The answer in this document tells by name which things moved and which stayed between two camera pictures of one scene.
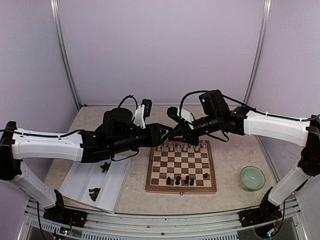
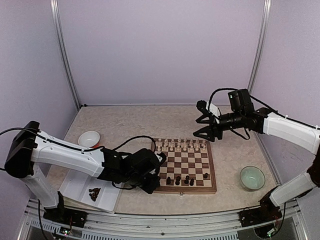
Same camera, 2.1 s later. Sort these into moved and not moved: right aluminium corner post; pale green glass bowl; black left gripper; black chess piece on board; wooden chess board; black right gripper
Moved: black left gripper; black right gripper
Not moved: wooden chess board; black chess piece on board; right aluminium corner post; pale green glass bowl
